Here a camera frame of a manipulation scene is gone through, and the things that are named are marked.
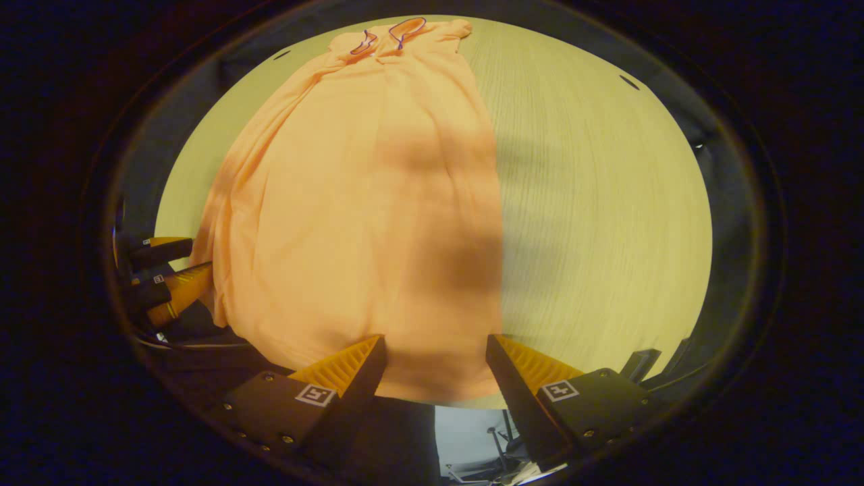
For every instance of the black office chair base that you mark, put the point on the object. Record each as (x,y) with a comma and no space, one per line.
(503,445)

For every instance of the orange polo T-shirt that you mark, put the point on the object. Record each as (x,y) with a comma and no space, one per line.
(351,202)

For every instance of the black bar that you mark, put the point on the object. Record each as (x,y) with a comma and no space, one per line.
(641,364)

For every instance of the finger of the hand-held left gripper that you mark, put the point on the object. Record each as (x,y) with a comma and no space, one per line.
(179,287)
(158,253)

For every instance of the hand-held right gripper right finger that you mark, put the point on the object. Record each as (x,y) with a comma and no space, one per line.
(520,412)

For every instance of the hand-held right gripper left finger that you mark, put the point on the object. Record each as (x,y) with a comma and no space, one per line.
(358,391)

